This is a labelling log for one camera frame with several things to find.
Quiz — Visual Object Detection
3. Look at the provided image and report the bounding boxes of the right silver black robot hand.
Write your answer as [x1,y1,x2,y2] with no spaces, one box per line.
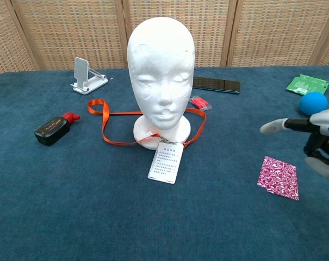
[259,107,329,182]

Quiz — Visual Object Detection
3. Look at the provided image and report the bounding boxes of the white badge card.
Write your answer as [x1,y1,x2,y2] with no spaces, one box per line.
[147,141,185,185]

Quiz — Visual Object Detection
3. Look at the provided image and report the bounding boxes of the orange lanyard with badge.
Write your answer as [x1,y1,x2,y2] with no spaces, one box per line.
[88,98,207,148]

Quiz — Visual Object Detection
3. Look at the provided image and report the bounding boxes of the white mannequin head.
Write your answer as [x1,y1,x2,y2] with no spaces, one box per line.
[126,18,195,151]

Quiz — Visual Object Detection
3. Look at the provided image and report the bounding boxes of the blue ball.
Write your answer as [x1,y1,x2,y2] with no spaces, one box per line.
[299,92,328,117]

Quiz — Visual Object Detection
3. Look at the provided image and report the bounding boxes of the green foil packet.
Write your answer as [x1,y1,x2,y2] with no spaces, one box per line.
[285,73,329,96]

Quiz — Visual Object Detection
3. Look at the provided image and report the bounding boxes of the pink white patterned packet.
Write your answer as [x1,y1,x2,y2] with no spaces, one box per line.
[257,156,300,201]

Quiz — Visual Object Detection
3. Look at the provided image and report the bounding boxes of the black smartphone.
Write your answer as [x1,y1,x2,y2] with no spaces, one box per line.
[190,76,241,95]

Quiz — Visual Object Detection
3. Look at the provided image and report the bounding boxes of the red candy in clear wrapper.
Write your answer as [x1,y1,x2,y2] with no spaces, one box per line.
[188,95,213,112]

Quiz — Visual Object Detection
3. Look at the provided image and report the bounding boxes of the white folding phone stand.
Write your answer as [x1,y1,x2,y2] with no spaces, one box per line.
[70,57,109,96]

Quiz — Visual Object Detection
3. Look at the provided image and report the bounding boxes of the woven bamboo folding screen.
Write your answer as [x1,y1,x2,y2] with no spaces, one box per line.
[0,0,329,79]

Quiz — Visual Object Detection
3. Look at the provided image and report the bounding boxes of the black red small device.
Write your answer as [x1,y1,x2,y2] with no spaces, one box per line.
[34,112,81,147]

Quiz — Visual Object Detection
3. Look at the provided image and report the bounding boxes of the dark blue table cloth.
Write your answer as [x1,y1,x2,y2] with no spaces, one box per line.
[0,65,329,261]

